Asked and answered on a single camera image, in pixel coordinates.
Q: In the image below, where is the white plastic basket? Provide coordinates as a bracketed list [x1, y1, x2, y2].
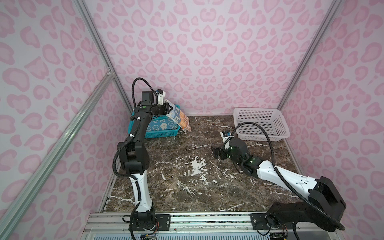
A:
[234, 108, 291, 142]

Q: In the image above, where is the teal bunny towel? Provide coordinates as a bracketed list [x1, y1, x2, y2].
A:
[147, 116, 179, 132]

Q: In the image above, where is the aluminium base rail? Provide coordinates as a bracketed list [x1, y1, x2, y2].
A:
[81, 212, 344, 240]

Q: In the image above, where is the teal plastic basket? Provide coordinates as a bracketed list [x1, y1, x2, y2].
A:
[145, 115, 181, 139]

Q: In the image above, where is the right black corrugated cable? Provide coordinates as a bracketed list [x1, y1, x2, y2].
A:
[230, 121, 346, 231]

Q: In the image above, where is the corner aluminium post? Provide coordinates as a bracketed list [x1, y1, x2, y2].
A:
[277, 0, 345, 111]
[74, 0, 133, 114]

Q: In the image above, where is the diagonal aluminium frame bar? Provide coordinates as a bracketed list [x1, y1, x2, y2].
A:
[1, 74, 116, 240]

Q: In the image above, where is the right corner aluminium post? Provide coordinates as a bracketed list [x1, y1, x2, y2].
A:
[277, 0, 345, 111]

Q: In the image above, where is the left corner aluminium post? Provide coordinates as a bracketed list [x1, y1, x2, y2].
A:
[74, 0, 133, 114]

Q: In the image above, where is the grey patterned towel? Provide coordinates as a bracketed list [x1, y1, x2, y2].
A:
[166, 100, 192, 133]

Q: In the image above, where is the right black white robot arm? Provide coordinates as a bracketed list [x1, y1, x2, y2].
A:
[211, 137, 346, 232]

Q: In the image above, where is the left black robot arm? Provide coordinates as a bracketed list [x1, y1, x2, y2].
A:
[113, 89, 173, 232]

